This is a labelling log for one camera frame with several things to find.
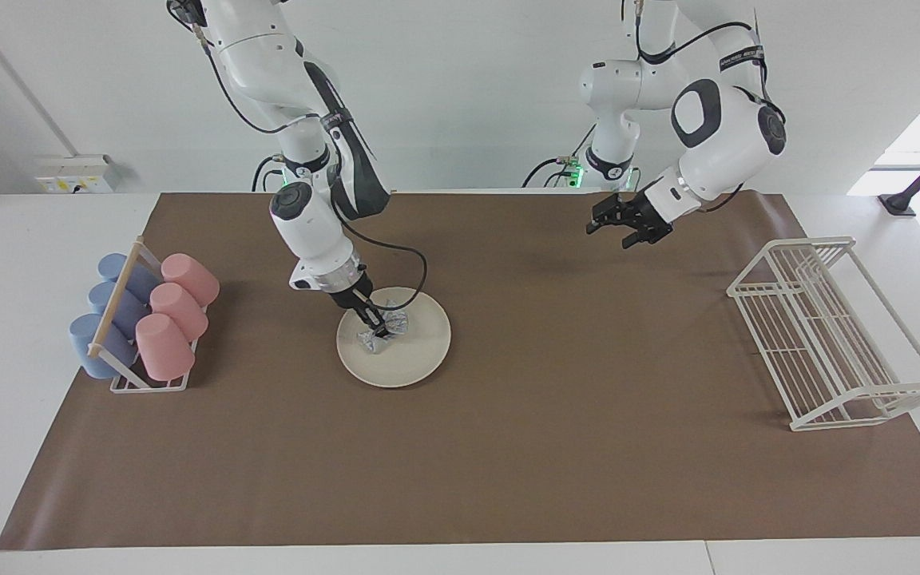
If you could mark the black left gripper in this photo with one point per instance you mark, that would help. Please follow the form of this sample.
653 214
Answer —
644 217

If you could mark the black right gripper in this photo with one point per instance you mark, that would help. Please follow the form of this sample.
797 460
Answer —
352 297

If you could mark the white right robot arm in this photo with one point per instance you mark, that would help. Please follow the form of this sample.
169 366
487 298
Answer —
308 224

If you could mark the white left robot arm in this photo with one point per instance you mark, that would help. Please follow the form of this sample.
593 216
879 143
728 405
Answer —
731 136

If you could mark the cream round plate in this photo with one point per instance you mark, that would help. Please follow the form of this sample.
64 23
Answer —
416 355

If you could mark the brown table mat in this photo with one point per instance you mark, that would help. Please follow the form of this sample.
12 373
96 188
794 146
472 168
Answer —
508 463

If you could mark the pink plastic cup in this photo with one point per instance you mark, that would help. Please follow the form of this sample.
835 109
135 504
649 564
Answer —
180 310
192 278
164 347

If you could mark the blue plastic cup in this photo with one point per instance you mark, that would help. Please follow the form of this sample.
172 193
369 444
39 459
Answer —
85 339
113 265
102 295

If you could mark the white wall socket box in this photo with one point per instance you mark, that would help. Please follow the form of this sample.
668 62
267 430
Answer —
77 172

